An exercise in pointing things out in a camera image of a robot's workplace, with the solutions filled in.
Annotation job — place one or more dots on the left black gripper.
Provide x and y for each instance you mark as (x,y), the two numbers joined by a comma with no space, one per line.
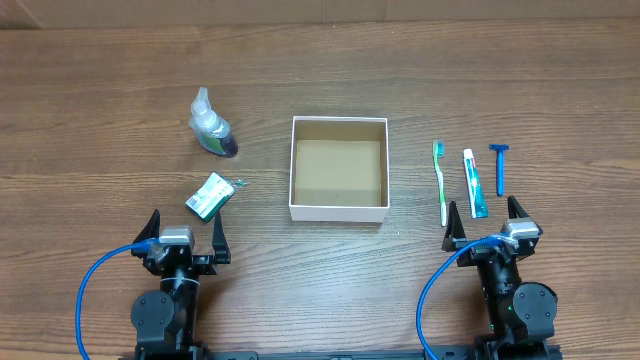
(185,261)

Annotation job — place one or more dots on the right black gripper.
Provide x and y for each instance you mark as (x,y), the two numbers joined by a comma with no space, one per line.
(491,253)

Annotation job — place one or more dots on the white teal toothpaste tube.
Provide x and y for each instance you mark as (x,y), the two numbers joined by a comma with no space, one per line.
(478,206)

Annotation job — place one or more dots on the blue disposable razor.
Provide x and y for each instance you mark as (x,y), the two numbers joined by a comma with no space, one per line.
(500,150)

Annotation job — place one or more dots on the green white toothbrush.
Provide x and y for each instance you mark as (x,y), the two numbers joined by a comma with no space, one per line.
(438,152)

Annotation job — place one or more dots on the clear spray bottle green liquid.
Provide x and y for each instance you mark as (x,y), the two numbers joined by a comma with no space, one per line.
(211,130)

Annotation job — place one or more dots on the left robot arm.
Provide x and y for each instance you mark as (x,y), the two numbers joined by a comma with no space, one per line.
(165,319)

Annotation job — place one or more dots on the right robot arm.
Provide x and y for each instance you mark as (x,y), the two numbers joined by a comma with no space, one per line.
(521,313)

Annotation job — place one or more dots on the white cardboard box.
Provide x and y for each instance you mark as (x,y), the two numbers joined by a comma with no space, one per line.
(339,169)

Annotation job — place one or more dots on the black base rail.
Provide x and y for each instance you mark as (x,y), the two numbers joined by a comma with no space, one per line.
(446,352)

